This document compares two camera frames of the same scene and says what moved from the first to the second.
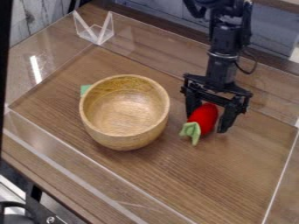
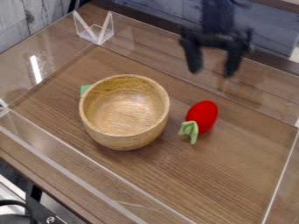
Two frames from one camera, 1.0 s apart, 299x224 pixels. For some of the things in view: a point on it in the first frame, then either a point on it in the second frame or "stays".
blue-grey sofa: (275, 24) stays
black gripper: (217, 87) → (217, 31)
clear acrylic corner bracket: (95, 33) stays
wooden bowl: (124, 109) stays
